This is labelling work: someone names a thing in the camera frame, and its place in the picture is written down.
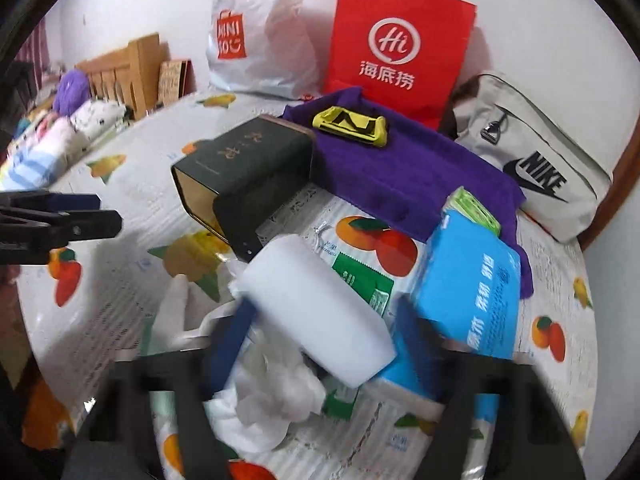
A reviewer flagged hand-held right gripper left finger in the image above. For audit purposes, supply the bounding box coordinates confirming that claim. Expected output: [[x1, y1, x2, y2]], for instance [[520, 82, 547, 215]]
[[75, 299, 261, 480]]

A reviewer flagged blue tissue packet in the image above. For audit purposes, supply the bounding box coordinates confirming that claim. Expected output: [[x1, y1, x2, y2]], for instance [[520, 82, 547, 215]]
[[372, 209, 523, 413]]

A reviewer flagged beige shoulder bag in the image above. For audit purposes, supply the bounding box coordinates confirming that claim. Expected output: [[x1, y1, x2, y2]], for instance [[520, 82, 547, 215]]
[[450, 72, 615, 245]]

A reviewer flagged yellow and black pouch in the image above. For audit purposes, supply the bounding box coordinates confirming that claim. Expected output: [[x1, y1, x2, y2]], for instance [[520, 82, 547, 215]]
[[312, 106, 390, 150]]

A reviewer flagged purple towel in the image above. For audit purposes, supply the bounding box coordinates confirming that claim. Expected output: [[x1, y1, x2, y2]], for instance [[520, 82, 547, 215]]
[[280, 86, 536, 298]]

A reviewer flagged purple plush toy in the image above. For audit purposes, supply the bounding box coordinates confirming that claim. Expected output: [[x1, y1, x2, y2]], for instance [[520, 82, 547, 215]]
[[52, 69, 91, 116]]

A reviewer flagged green sachet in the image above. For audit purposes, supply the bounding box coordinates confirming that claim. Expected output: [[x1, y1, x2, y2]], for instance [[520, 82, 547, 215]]
[[332, 252, 396, 317]]

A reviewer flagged red paper bag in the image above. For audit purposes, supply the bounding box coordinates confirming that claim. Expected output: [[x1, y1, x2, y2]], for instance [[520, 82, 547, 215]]
[[322, 0, 477, 132]]

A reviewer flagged green tissue packet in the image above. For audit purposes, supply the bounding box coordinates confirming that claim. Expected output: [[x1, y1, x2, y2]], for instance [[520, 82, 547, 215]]
[[442, 186, 502, 237]]

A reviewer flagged white plastic shopping bag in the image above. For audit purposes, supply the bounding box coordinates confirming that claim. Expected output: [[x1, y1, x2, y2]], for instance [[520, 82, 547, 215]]
[[206, 0, 321, 100]]

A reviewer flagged pink curtain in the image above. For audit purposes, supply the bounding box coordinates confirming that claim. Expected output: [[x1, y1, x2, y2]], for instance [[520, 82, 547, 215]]
[[20, 17, 52, 92]]

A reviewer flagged pastel striped folded blanket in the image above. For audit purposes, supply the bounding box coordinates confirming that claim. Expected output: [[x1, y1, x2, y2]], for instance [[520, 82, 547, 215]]
[[0, 115, 96, 192]]

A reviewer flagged wooden headboard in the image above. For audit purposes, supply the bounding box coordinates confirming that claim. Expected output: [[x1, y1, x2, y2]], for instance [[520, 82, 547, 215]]
[[75, 32, 162, 122]]

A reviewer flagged dark green tin box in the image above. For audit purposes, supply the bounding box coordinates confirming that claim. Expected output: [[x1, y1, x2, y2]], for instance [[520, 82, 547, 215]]
[[170, 114, 317, 264]]

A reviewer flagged brown cardboard piece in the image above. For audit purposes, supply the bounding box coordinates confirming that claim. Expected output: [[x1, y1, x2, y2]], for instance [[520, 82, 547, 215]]
[[157, 59, 193, 107]]

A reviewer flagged white sponge block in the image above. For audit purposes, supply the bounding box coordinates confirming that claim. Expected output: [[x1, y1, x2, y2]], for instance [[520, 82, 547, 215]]
[[229, 234, 398, 389]]

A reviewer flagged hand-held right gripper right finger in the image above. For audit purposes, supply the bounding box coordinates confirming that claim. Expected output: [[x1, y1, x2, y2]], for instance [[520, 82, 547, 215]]
[[394, 294, 587, 480]]

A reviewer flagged white dotted pillow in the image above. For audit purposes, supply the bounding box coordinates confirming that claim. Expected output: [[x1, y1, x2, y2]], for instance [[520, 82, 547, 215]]
[[70, 99, 133, 143]]

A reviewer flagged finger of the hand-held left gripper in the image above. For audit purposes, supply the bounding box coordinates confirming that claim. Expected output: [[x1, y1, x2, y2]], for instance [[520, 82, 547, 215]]
[[0, 191, 102, 213], [0, 208, 124, 266]]

